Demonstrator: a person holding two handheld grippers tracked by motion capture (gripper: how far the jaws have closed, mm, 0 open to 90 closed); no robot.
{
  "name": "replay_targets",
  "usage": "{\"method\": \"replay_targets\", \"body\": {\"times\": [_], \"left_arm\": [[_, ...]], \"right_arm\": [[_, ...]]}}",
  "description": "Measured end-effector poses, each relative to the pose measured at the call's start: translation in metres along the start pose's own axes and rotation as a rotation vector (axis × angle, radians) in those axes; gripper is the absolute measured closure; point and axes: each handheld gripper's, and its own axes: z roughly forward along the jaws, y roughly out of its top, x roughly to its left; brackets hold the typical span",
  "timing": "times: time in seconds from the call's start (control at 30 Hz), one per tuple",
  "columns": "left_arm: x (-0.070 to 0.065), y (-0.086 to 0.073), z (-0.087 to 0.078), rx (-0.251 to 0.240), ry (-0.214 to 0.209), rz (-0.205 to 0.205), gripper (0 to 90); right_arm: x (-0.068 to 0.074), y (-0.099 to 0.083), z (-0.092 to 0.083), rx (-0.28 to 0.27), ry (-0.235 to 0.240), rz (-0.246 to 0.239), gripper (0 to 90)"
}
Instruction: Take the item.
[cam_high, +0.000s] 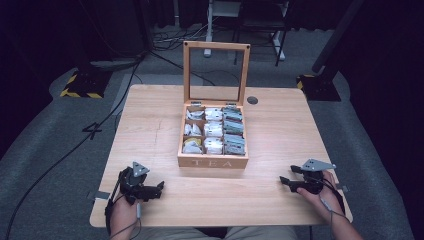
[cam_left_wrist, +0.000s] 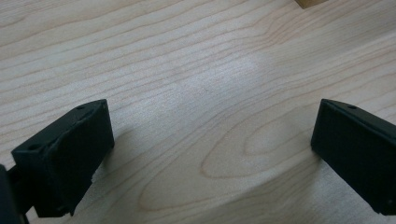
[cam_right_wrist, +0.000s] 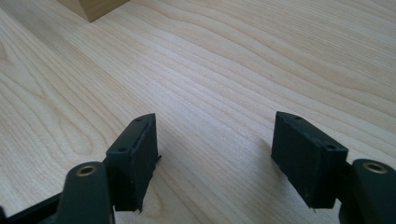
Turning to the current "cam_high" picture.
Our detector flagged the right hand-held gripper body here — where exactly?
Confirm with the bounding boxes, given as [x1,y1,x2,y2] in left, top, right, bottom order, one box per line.
[299,158,337,196]

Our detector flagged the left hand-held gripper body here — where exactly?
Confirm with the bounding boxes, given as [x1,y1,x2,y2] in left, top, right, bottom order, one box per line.
[118,161,151,205]

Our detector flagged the person's right hand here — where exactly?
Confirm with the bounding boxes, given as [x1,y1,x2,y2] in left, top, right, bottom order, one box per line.
[296,171,345,216]

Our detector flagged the person's left hand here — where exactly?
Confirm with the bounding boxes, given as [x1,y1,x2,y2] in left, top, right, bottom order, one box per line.
[109,196,143,231]

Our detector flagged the person's left leg beige trousers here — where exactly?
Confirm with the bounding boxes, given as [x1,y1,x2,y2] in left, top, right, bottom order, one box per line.
[132,226,205,240]

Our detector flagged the person's leg beige trousers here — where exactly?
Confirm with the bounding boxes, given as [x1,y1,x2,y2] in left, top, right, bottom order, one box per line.
[132,226,205,240]
[223,226,298,240]

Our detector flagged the pile of yellow white tea bags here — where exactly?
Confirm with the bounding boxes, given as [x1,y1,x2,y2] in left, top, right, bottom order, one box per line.
[182,138,203,155]

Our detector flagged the person's right leg beige trousers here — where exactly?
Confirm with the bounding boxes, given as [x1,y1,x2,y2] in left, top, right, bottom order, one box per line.
[223,226,298,240]

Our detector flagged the wooden tea box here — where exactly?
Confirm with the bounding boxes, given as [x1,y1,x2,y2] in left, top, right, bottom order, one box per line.
[177,40,252,170]

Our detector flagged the stack of grey tea packets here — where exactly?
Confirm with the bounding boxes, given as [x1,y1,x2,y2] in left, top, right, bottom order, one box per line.
[223,134,247,156]
[223,120,245,136]
[222,106,244,122]

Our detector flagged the stack of white tea packets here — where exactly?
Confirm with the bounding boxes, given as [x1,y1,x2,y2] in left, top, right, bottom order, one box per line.
[203,121,224,138]
[204,107,224,122]
[203,137,224,155]

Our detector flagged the black stand striped base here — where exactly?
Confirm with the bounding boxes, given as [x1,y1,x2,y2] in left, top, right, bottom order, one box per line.
[296,0,366,102]
[59,0,154,100]

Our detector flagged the white desk leg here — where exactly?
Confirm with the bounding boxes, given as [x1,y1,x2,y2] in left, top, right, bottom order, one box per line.
[203,0,242,58]
[271,30,287,62]

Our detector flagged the right hand-held gripper cable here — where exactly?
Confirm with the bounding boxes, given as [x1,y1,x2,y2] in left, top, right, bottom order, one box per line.
[313,176,351,240]

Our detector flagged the long black floor cable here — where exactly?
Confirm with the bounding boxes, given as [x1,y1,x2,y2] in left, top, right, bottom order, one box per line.
[4,54,146,240]

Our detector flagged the bundle of floor cables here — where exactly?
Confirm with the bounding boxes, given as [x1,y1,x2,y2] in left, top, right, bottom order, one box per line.
[150,19,214,52]

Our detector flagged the black metal frame stand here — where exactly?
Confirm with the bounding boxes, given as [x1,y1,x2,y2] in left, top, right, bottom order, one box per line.
[232,0,292,67]

